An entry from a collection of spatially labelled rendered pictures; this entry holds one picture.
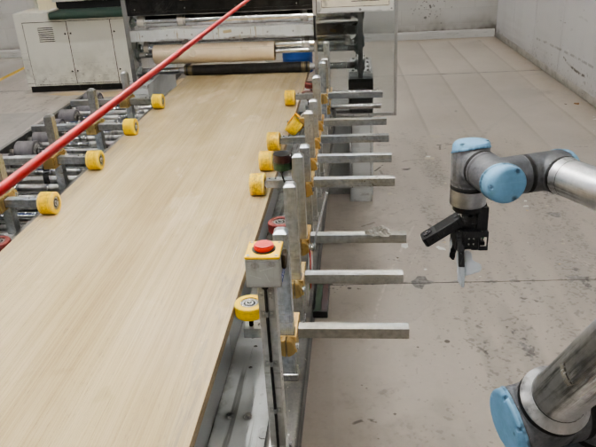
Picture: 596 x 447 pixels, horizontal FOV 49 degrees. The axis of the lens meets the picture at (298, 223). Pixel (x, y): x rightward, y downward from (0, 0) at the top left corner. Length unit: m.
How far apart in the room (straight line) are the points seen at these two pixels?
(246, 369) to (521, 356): 1.52
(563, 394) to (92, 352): 1.04
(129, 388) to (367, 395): 1.49
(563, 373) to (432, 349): 1.76
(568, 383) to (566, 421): 0.15
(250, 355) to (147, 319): 0.42
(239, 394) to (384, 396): 1.05
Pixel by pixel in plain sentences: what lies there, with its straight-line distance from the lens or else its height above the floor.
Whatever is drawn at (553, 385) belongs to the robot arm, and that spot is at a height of 0.96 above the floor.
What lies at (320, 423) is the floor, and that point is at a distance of 2.69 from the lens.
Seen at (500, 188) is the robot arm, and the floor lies 1.25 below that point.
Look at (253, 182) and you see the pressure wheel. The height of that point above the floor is 0.96.
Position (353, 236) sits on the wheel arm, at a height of 0.86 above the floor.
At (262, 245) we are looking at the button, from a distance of 1.28.
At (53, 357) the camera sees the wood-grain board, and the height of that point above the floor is 0.90.
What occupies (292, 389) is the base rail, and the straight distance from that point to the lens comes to 1.74.
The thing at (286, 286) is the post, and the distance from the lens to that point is 1.61.
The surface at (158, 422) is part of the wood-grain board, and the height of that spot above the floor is 0.90.
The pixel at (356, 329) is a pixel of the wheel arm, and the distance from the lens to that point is 1.72.
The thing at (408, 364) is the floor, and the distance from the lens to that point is 2.98.
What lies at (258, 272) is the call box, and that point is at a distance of 1.28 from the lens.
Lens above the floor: 1.81
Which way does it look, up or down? 25 degrees down
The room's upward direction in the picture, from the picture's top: 3 degrees counter-clockwise
